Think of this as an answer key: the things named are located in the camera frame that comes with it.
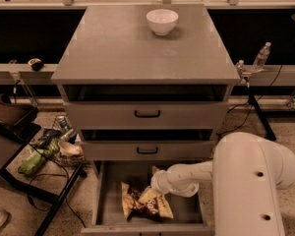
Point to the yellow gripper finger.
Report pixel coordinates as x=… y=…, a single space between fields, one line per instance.
x=148 y=194

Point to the brown chip bag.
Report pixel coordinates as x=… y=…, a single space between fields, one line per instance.
x=155 y=209

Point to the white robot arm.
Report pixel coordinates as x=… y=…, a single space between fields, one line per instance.
x=246 y=171

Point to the grey bottom drawer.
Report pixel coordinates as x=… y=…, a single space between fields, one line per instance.
x=108 y=217

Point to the grey top drawer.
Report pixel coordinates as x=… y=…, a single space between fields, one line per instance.
x=120 y=107

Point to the grey drawer cabinet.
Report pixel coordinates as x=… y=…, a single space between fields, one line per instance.
x=113 y=45

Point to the green snack bag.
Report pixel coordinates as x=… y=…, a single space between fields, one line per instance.
x=38 y=156

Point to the white ceramic bowl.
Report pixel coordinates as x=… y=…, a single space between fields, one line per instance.
x=162 y=21

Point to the clear plastic water bottle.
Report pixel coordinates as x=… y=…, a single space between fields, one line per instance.
x=261 y=57

